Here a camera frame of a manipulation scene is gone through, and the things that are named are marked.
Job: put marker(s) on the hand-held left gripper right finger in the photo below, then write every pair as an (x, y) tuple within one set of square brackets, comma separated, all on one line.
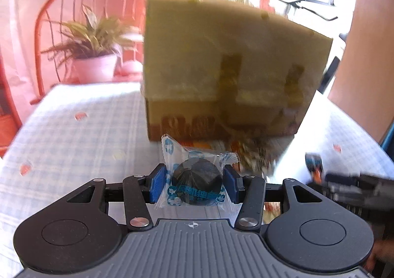
[(230, 187)]

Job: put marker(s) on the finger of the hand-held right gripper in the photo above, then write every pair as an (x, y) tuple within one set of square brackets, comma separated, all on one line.
[(347, 184)]

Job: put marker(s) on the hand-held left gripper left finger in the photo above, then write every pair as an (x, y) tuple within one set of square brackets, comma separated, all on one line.
[(157, 185)]

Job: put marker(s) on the clear packet with black snack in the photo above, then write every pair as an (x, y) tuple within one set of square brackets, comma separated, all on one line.
[(197, 179)]

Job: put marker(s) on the small dark snack packet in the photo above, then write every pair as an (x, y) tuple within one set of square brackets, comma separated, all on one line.
[(314, 167)]

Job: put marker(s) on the cardboard box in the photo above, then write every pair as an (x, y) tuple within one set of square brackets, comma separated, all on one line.
[(227, 87)]

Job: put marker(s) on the colourful snack packet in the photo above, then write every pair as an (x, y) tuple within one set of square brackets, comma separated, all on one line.
[(255, 151)]

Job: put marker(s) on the blue object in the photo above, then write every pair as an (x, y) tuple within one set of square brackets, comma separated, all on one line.
[(388, 137)]

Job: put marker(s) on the blue checked tablecloth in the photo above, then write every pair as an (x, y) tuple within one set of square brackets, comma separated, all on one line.
[(77, 148)]

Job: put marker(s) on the wooden board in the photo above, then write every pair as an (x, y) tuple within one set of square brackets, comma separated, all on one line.
[(363, 80)]

